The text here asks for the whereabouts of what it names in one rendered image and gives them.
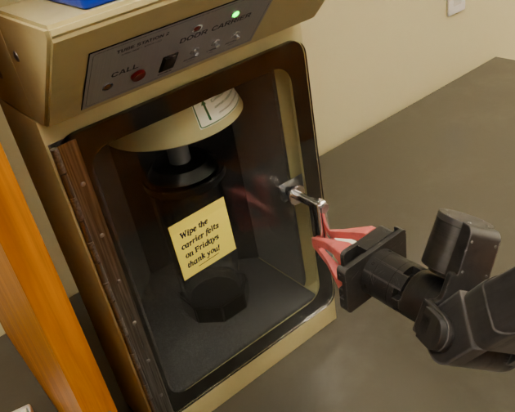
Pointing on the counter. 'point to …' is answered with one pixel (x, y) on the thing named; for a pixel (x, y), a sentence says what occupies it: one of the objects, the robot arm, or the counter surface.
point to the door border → (112, 272)
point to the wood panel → (33, 292)
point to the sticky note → (203, 238)
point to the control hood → (27, 32)
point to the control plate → (248, 20)
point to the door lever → (320, 210)
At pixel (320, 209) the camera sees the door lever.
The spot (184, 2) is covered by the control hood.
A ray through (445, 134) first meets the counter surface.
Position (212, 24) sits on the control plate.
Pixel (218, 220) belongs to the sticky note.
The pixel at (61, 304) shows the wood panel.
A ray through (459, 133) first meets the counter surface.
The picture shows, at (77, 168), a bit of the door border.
